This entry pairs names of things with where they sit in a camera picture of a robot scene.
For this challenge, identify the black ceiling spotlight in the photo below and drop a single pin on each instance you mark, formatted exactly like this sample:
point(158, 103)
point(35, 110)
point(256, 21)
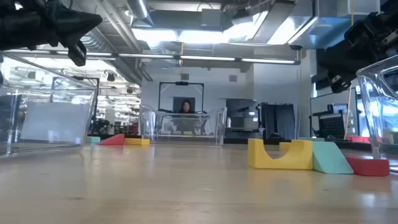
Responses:
point(130, 90)
point(111, 77)

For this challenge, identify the yellow arch block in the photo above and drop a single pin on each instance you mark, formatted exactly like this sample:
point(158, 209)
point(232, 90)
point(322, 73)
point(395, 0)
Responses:
point(258, 155)

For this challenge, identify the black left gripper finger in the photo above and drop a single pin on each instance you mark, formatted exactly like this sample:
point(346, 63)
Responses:
point(77, 23)

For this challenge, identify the long suspended light bar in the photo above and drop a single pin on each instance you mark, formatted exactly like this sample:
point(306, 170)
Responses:
point(202, 58)

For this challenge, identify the round silver ventilation duct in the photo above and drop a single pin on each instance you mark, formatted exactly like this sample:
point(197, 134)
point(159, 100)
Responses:
point(138, 9)

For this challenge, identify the black background cabinet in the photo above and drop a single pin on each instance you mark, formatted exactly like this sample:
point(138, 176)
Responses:
point(242, 121)

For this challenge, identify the black background robot arms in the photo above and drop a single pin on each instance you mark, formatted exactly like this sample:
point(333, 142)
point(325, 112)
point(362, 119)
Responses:
point(101, 126)

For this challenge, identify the person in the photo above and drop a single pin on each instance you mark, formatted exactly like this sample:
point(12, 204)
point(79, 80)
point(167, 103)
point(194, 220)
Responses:
point(186, 107)

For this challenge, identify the white bottle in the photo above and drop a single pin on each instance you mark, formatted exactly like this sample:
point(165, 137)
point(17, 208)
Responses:
point(229, 123)

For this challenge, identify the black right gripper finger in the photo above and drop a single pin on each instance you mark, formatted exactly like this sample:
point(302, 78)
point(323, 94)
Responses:
point(345, 79)

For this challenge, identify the black table frame rails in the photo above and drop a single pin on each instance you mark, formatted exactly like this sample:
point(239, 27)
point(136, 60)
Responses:
point(236, 141)

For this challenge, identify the black background station frame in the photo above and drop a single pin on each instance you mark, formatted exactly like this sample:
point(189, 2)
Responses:
point(160, 93)

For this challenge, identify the red wedge block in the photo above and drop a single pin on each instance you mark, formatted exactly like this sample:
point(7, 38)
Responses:
point(115, 140)

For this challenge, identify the dark red chair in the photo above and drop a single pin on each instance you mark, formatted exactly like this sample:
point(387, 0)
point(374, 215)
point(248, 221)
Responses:
point(133, 129)

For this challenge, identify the teal wedge block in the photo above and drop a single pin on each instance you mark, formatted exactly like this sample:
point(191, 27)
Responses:
point(328, 161)

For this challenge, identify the teal rectangular block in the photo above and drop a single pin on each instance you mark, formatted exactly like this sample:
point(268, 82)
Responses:
point(93, 140)

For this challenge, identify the red flat tray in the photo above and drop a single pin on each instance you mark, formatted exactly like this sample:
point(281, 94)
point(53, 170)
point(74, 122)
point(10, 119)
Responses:
point(357, 139)

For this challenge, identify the dark grey curtain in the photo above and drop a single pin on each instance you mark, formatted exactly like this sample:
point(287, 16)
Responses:
point(280, 121)

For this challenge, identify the red rectangular block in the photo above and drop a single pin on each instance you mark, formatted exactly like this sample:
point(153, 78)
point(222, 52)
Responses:
point(368, 167)

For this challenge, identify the black perforated cart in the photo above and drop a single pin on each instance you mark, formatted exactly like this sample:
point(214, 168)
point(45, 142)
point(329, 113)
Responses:
point(332, 126)

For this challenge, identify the grey square wall panel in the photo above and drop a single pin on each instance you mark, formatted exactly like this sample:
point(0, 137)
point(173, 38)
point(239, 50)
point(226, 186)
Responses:
point(184, 76)
point(233, 78)

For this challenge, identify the yellow rectangular block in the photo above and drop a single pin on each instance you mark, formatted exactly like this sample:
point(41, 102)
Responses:
point(136, 142)

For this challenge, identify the clear plastic bin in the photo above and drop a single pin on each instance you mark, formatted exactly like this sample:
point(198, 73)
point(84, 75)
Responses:
point(183, 137)
point(379, 109)
point(46, 121)

